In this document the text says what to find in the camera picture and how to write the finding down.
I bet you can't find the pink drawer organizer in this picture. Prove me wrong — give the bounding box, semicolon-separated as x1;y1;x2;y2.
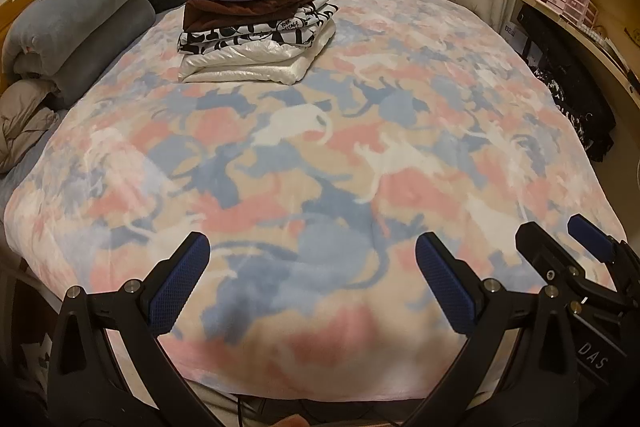
537;0;601;28

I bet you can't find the white folded garment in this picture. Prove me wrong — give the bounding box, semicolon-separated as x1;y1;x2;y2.
179;19;336;85

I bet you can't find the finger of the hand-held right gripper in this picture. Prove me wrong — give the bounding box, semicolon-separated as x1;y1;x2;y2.
515;221;616;323
566;213;640;303

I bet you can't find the beige duvet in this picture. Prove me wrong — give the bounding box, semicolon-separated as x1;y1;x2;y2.
0;79;63;175

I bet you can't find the brown folded garment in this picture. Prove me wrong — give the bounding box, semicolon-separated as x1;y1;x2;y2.
182;0;319;32

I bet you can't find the black and white printed garment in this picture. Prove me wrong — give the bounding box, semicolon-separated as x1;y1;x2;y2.
177;0;338;55

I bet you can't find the blue-grey rolled blanket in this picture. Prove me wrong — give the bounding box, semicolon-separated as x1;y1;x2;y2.
2;0;157;110

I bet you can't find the black printed hanging cloth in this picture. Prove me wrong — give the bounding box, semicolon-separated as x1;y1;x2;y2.
515;4;617;162

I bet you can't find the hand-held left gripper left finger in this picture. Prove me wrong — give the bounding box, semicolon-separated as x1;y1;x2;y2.
47;232;211;427

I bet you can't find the pastel printed blanket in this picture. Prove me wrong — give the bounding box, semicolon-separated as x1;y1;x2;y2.
0;0;628;400

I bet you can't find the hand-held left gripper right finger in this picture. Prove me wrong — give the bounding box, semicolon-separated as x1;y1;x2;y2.
402;232;583;427

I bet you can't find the wooden headboard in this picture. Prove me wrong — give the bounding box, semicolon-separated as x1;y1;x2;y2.
0;0;23;52

